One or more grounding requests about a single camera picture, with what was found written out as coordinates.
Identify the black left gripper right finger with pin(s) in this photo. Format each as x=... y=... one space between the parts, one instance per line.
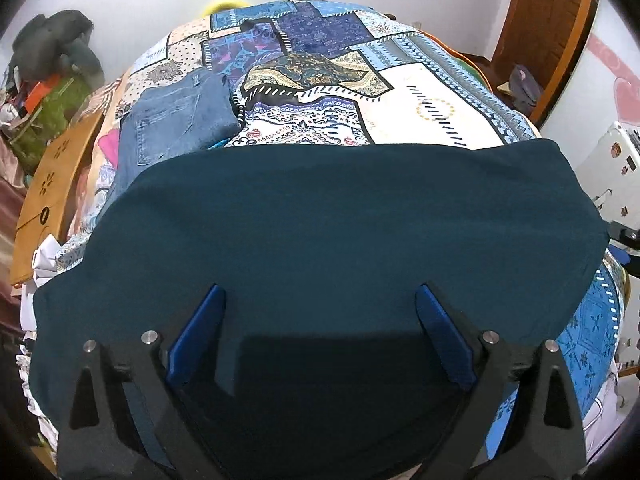
x=519 y=417

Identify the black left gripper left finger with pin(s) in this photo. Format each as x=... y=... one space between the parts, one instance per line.
x=126 y=420

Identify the dark teal pants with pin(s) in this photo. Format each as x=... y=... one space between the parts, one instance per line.
x=320 y=368

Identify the silver white suitcase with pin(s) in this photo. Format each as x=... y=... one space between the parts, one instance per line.
x=610 y=176

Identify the grey backpack on floor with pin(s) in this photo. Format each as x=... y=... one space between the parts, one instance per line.
x=525 y=90

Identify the grey white crumpled cloth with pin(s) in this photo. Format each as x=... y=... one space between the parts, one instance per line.
x=44 y=266

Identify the tan plush blanket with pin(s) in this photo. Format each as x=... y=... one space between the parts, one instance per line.
x=97 y=177

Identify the pink curtain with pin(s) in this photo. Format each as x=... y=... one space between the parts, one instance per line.
x=13 y=192

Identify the magenta cloth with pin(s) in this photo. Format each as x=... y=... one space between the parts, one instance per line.
x=109 y=145

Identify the folded blue denim jeans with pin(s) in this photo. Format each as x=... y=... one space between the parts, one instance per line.
x=190 y=115

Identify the green bag with clutter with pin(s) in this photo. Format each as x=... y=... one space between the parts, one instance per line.
x=30 y=137

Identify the grey stuffed toy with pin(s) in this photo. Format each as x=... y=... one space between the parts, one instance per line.
x=59 y=45

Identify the yellow round object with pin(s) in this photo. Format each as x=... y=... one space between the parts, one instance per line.
x=215 y=6

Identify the brown wooden door frame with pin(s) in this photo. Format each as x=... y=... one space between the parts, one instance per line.
x=546 y=37

